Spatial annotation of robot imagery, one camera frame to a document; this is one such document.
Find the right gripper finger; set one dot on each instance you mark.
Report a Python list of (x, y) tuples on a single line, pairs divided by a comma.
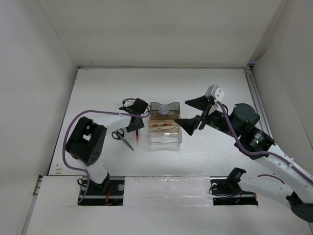
[(201, 103), (189, 125)]

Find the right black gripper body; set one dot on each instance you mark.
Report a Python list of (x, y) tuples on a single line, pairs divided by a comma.
[(215, 119)]

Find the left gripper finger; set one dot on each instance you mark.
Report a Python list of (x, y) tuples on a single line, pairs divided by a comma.
[(138, 124), (131, 127)]

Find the red pen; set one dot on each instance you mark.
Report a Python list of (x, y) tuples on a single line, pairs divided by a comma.
[(163, 124), (137, 138)]

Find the small clear clip jar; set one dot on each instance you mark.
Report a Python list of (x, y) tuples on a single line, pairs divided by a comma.
[(163, 110)]

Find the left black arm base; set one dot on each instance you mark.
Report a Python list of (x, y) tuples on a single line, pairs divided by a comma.
[(110, 193)]

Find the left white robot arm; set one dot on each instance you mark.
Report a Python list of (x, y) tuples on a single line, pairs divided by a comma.
[(85, 136)]

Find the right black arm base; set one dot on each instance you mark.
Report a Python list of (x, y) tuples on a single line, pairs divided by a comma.
[(226, 191)]

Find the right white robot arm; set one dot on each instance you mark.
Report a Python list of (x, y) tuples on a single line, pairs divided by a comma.
[(296, 191)]

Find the grey smoked plastic tray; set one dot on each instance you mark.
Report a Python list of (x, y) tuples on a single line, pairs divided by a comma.
[(174, 108)]

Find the clear plastic tray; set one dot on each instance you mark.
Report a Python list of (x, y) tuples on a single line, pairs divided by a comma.
[(166, 137)]

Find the black handled scissors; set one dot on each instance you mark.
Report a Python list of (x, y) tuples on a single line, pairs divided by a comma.
[(120, 135)]

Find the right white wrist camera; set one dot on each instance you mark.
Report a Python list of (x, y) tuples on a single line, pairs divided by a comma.
[(214, 94)]

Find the aluminium rail right side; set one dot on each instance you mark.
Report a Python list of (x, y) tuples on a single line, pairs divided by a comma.
[(256, 99)]

